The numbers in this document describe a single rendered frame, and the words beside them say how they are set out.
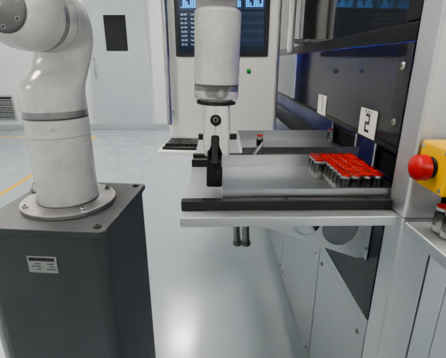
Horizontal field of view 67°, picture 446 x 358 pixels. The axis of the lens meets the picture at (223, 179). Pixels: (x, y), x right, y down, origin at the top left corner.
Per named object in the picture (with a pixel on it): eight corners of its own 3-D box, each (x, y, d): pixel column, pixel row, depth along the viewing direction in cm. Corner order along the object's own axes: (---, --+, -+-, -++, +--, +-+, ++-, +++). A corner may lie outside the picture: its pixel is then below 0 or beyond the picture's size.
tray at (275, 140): (329, 139, 123) (330, 129, 122) (357, 158, 99) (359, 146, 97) (236, 139, 123) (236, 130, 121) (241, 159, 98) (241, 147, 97)
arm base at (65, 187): (-3, 219, 65) (-26, 123, 59) (52, 185, 83) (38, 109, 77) (93, 223, 63) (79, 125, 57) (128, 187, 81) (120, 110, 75)
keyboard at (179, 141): (258, 143, 149) (259, 138, 148) (258, 151, 136) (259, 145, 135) (170, 142, 153) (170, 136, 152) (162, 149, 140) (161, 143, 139)
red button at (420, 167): (425, 175, 54) (430, 150, 53) (442, 184, 50) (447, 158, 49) (402, 175, 54) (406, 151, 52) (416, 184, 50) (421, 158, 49)
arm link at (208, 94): (239, 87, 60) (238, 104, 61) (236, 84, 68) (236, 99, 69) (192, 85, 60) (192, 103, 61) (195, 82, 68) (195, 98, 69)
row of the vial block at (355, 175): (332, 170, 87) (334, 153, 86) (361, 196, 70) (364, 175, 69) (324, 170, 87) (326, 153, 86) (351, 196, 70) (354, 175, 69)
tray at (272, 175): (345, 166, 91) (346, 153, 90) (394, 204, 67) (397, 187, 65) (219, 167, 90) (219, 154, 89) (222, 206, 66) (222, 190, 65)
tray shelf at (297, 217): (324, 141, 129) (325, 136, 128) (439, 224, 62) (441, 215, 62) (199, 141, 128) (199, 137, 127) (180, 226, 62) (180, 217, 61)
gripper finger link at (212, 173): (223, 159, 66) (221, 191, 68) (222, 155, 69) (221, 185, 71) (206, 158, 65) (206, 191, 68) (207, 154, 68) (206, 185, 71)
